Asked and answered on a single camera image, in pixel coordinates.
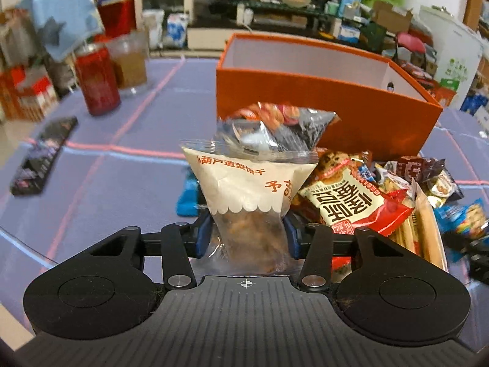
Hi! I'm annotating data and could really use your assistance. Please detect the cream gourd biscuit bag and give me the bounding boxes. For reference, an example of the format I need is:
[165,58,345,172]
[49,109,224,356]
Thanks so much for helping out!
[182,140,318,276]

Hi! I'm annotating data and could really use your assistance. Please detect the blue candy cookie packet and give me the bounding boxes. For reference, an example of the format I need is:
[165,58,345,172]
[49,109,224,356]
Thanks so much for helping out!
[434,199,488,239]

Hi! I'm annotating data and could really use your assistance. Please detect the red clear breadstick packet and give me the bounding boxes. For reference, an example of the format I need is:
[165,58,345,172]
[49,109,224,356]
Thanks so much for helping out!
[390,181,448,272]

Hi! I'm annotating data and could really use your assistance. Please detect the blue snack packet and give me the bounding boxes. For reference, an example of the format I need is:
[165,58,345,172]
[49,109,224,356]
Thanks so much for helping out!
[176,175,199,217]

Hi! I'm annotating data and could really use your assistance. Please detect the red white snack bag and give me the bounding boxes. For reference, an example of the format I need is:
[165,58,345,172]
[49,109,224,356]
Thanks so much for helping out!
[291,149,413,236]

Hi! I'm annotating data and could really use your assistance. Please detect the blue plaid tablecloth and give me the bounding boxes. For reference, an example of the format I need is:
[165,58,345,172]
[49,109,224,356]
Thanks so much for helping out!
[1,59,488,366]

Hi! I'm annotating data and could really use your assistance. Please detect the silver black snack bag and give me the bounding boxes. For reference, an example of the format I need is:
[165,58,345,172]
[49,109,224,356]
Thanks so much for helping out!
[214,102,340,152]

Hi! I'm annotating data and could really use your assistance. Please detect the dark small snack packet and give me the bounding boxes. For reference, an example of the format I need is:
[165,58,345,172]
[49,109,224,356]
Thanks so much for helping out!
[384,156,463,208]

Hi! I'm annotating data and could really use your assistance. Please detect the orange storage box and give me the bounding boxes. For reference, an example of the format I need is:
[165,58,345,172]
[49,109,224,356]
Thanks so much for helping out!
[216,33,443,161]

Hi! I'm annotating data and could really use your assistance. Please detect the black remote control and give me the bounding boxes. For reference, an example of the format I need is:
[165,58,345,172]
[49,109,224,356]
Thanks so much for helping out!
[10,116,78,196]

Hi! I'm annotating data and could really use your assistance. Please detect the red soda can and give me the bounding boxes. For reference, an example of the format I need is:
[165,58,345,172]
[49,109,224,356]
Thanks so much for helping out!
[75,43,121,116]

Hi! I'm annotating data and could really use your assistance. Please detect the clear plastic jar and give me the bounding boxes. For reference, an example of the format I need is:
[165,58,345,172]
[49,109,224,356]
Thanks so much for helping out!
[107,31,148,97]

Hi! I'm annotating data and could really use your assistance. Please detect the white tv stand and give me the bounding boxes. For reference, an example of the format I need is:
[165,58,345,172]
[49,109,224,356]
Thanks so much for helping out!
[187,28,249,51]

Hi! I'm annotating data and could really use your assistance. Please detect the red white carton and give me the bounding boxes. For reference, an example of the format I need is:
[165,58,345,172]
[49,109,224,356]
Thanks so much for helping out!
[1,65,59,122]

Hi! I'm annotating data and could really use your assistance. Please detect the red folding chair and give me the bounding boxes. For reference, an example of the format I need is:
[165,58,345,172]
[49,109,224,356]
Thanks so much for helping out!
[393,32,427,70]

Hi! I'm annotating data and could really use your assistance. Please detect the blue star cloth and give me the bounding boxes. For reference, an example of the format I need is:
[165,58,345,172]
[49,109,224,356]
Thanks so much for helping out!
[18,0,105,61]

